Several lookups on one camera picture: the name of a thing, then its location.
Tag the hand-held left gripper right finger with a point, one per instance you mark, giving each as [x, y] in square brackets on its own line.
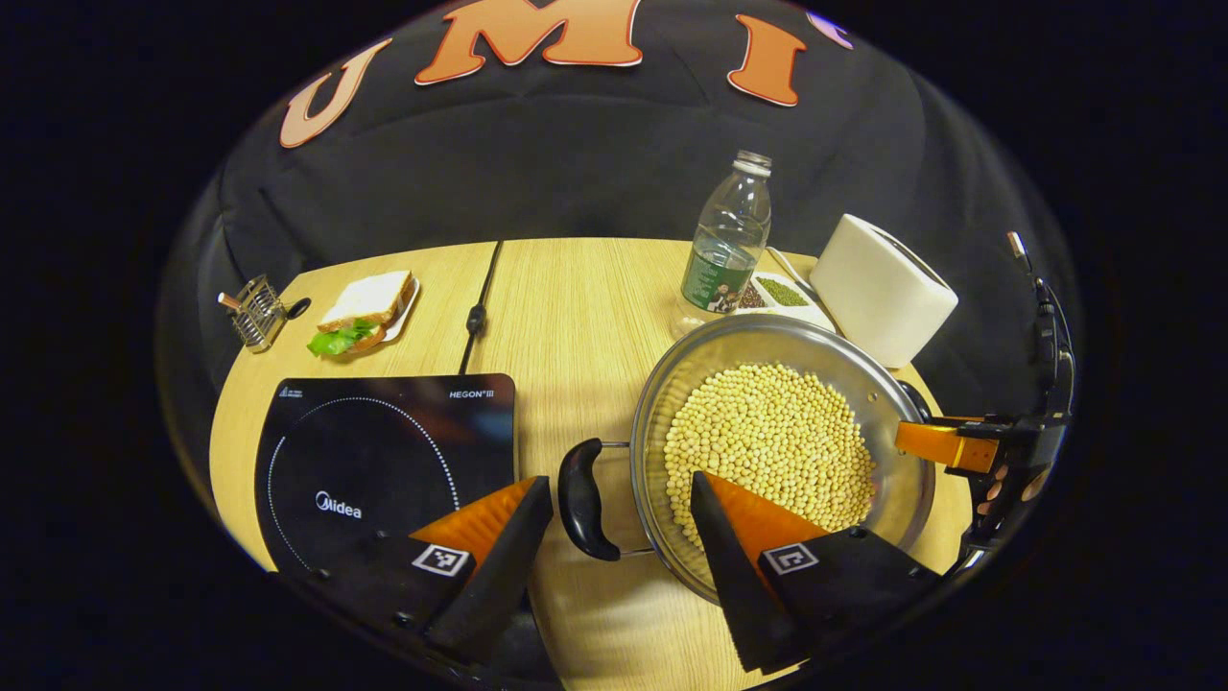
[734, 595]

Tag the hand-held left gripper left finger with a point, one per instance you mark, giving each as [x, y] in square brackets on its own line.
[504, 576]

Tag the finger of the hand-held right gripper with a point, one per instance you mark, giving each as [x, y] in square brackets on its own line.
[935, 444]

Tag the black induction cooktop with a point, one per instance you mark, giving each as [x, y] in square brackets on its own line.
[384, 451]

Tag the stainless steel pot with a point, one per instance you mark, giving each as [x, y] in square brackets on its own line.
[652, 403]

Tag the pile of yellow soybeans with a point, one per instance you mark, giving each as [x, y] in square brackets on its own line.
[767, 432]

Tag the white toaster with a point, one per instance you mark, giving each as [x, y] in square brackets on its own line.
[878, 288]

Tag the white divided dish of beans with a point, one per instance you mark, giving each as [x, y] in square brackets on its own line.
[782, 293]

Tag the small white plate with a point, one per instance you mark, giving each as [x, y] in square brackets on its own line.
[403, 317]

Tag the clear plastic water bottle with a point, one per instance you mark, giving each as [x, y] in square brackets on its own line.
[724, 250]

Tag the sandwich with lettuce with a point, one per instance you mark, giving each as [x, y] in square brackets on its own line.
[365, 302]

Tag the black backdrop cloth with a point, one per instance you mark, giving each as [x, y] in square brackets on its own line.
[576, 163]

